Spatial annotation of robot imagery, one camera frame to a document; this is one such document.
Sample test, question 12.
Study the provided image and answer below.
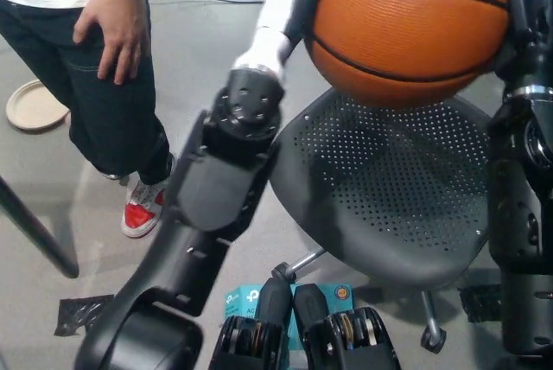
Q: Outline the black tape floor patch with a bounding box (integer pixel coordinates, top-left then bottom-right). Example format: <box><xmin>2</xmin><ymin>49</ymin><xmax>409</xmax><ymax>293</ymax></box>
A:
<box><xmin>54</xmin><ymin>294</ymin><xmax>115</xmax><ymax>338</ymax></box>

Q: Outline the black perforated office chair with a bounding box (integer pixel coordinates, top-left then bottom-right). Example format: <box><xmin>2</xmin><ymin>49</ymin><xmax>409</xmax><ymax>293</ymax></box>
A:
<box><xmin>269</xmin><ymin>86</ymin><xmax>505</xmax><ymax>354</ymax></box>

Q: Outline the black left robot body block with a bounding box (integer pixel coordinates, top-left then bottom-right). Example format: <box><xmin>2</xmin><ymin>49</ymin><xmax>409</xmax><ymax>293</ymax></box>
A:
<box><xmin>208</xmin><ymin>277</ymin><xmax>296</xmax><ymax>370</ymax></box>

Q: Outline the orange Wilson basketball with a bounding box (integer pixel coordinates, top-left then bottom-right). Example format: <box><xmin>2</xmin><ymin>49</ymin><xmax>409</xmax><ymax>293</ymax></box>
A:
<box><xmin>304</xmin><ymin>0</ymin><xmax>512</xmax><ymax>110</ymax></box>

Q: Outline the red white sneaker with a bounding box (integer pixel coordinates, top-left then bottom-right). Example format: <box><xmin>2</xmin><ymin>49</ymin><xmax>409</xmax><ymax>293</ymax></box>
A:
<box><xmin>100</xmin><ymin>169</ymin><xmax>131</xmax><ymax>188</ymax></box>
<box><xmin>121</xmin><ymin>176</ymin><xmax>170</xmax><ymax>239</ymax></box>

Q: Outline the beige paper plate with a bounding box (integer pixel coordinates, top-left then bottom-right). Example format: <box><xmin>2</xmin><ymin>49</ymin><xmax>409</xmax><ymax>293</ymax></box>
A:
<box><xmin>4</xmin><ymin>79</ymin><xmax>72</xmax><ymax>134</ymax></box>

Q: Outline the person in dark jeans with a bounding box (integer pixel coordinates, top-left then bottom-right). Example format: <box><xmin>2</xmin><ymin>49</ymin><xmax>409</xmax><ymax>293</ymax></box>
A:
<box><xmin>0</xmin><ymin>0</ymin><xmax>175</xmax><ymax>186</ymax></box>

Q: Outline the teal TP-Link cardboard box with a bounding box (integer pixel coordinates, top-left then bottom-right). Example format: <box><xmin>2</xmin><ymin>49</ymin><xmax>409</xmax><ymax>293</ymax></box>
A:
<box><xmin>223</xmin><ymin>283</ymin><xmax>353</xmax><ymax>352</ymax></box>

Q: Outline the black slanted metal pole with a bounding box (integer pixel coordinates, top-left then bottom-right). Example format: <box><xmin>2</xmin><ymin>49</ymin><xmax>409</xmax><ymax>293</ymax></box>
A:
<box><xmin>0</xmin><ymin>174</ymin><xmax>80</xmax><ymax>280</ymax></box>

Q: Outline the person's left hand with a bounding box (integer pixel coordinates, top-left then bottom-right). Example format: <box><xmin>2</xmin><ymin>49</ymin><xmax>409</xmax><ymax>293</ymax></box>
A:
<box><xmin>72</xmin><ymin>0</ymin><xmax>147</xmax><ymax>86</ymax></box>

